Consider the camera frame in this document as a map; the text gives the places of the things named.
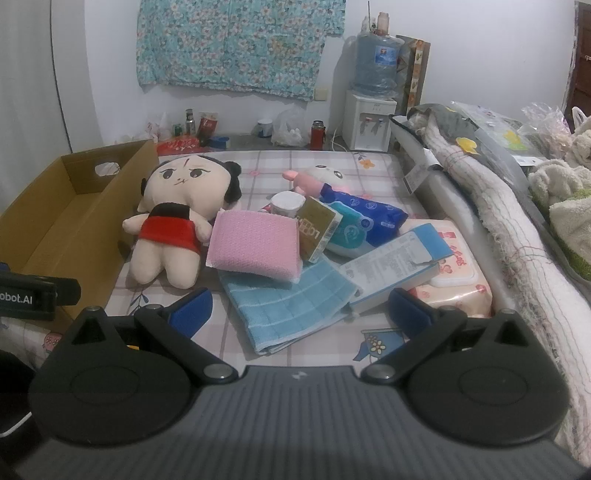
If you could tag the red printed bag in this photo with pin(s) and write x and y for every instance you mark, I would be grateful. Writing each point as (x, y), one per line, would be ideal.
(178, 146)

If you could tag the brown door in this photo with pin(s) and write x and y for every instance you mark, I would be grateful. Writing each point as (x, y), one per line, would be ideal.
(581, 64)

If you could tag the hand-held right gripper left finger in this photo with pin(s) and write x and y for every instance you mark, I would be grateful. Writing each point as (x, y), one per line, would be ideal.
(190, 306)

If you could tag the white water dispenser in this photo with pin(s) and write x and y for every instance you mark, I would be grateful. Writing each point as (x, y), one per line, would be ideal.
(364, 122)

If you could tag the pink sponge pad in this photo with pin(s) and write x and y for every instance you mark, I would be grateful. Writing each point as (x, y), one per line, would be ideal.
(254, 244)

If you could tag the red thermos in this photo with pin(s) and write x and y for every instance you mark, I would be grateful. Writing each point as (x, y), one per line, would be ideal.
(317, 136)

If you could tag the plush doll in red dress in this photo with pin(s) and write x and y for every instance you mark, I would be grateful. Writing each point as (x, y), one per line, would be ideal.
(175, 184)

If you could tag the patterned paper bag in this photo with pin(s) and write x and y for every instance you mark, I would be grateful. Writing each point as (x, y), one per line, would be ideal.
(415, 74)

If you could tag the white fluffy towel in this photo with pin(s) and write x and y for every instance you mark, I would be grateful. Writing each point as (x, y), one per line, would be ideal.
(554, 177)

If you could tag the green towel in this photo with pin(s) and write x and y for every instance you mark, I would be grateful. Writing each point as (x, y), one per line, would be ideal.
(575, 230)

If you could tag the blue basin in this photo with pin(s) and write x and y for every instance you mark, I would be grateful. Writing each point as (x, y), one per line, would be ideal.
(220, 142)

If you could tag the white plastic bag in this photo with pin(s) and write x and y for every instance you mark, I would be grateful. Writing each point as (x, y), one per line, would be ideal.
(288, 129)

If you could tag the white tape roll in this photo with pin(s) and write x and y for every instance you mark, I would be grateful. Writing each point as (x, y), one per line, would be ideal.
(286, 203)

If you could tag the blue tissue pack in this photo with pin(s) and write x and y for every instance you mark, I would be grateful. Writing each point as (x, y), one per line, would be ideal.
(364, 217)

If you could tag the gold box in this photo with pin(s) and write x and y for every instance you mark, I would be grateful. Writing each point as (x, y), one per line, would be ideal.
(316, 230)

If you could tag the small pink white plush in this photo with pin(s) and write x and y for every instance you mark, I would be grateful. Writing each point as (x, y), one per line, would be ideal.
(328, 177)

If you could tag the small bottle on water bottle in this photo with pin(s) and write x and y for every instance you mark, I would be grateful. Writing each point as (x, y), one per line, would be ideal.
(384, 23)

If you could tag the blue water bottle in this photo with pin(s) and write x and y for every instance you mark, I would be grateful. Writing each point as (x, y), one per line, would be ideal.
(376, 64)

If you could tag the white and blue box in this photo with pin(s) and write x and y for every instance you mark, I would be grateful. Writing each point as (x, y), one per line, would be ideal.
(392, 263)

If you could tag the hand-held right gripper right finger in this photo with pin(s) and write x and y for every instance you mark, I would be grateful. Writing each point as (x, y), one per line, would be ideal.
(410, 309)

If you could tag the floral cloth on wall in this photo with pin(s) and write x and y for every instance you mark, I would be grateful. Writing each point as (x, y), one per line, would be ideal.
(240, 41)

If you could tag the white quilted blanket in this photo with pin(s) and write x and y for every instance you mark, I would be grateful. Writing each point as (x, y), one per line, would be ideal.
(489, 207)

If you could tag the white cup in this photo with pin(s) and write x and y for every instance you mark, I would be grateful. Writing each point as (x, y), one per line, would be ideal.
(265, 128)

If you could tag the checked bed sheet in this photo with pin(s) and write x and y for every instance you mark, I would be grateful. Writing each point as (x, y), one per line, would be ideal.
(277, 161)

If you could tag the grey bag with yellow flowers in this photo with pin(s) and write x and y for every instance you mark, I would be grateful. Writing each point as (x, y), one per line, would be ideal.
(452, 120)

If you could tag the brown cardboard box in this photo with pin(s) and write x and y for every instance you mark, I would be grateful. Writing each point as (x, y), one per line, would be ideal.
(69, 221)

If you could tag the pink wet wipes pack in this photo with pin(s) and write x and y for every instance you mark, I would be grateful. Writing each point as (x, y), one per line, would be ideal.
(461, 279)

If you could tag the light blue towel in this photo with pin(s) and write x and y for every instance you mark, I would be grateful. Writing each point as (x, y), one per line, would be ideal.
(286, 309)

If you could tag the crumpled white plastic bags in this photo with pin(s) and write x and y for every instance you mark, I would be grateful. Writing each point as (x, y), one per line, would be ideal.
(152, 127)

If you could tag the red carton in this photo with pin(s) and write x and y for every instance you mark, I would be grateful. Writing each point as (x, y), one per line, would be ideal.
(207, 125)

